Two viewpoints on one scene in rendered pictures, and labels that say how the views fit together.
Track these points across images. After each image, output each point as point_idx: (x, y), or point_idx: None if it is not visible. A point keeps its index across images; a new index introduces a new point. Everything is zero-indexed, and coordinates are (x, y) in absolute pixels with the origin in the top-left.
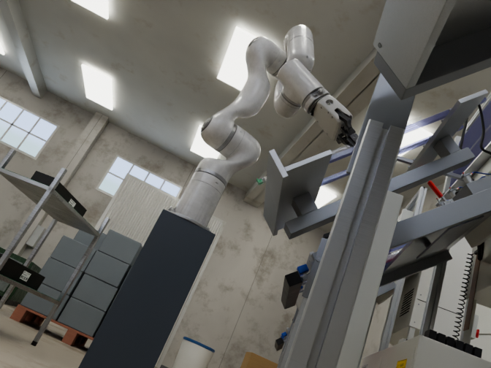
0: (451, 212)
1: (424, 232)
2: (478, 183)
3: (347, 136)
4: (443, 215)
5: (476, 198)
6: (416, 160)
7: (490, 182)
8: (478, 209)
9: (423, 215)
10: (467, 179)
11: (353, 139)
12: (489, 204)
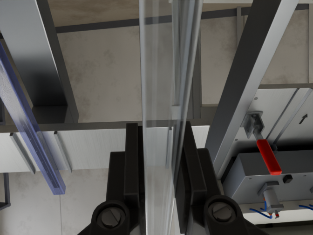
0: (229, 99)
1: (243, 35)
2: (238, 178)
3: (110, 211)
4: (233, 90)
5: (218, 140)
6: (115, 124)
7: (231, 182)
8: (216, 120)
9: (248, 71)
10: (268, 200)
11: (107, 182)
12: (212, 133)
